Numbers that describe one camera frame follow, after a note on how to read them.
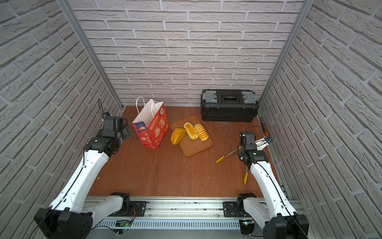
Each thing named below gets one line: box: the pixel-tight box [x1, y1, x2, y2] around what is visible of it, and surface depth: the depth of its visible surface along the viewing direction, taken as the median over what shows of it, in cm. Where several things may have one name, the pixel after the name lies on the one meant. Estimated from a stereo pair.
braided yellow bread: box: [183, 121, 199, 140], surface depth 102 cm
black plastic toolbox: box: [200, 89, 259, 122], surface depth 104 cm
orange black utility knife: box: [259, 116, 270, 137], surface depth 112 cm
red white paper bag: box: [131, 96, 170, 151], surface depth 89 cm
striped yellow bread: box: [194, 122, 210, 142], surface depth 102 cm
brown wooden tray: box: [170, 115, 213, 157], surface depth 100 cm
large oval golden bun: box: [171, 127, 187, 145], surface depth 93 cm
